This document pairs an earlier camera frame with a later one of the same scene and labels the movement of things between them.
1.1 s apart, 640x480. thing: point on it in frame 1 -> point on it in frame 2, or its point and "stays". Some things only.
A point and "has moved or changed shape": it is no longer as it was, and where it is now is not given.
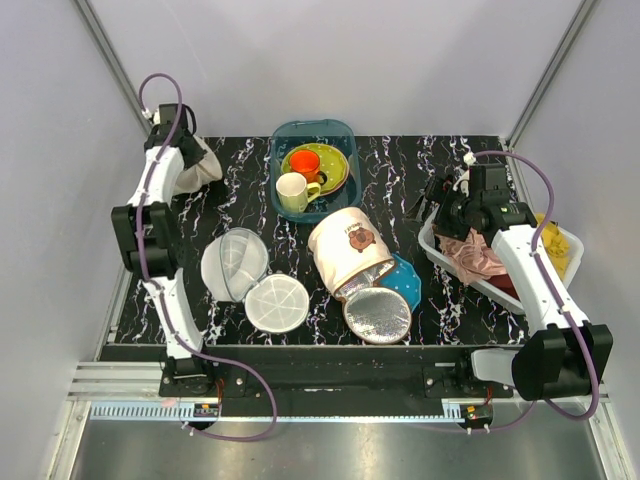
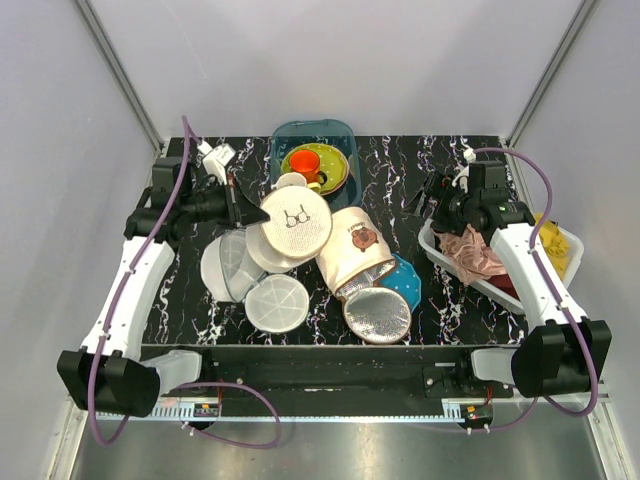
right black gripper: (441, 192) stays
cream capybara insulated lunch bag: (350, 255) stays
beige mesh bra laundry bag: (206, 171) has moved or changed shape
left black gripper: (198, 152) -> (240, 211)
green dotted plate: (332, 161) stays
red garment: (503, 282) stays
